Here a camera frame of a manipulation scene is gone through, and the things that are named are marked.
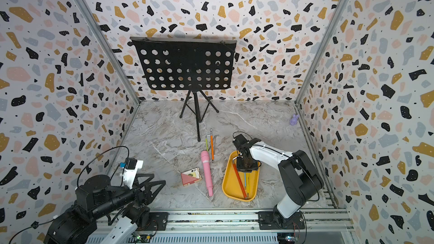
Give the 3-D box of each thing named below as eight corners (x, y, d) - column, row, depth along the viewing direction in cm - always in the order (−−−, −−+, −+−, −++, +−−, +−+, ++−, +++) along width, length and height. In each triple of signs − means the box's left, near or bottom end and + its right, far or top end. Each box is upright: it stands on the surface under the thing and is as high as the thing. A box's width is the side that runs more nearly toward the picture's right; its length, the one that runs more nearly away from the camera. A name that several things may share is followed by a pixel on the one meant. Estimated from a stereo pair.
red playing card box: (183, 186, 86) (183, 185, 84) (181, 174, 90) (180, 173, 88) (202, 179, 88) (201, 177, 87) (198, 168, 92) (198, 166, 91)
